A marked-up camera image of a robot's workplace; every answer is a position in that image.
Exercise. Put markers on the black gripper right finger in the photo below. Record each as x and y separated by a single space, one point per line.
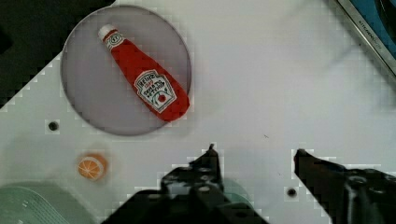
349 196

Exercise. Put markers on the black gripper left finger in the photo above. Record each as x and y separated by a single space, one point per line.
205 170

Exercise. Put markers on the red felt ketchup bottle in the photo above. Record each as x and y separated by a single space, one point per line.
153 85

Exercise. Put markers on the grey round plate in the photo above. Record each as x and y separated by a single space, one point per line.
94 84

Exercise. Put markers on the green cup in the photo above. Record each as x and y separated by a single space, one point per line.
235 192

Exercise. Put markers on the orange slice toy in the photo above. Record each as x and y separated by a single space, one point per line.
92 166

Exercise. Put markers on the silver blue toy oven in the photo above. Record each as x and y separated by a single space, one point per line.
375 23

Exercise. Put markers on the green perforated colander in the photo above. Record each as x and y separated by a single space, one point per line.
41 203

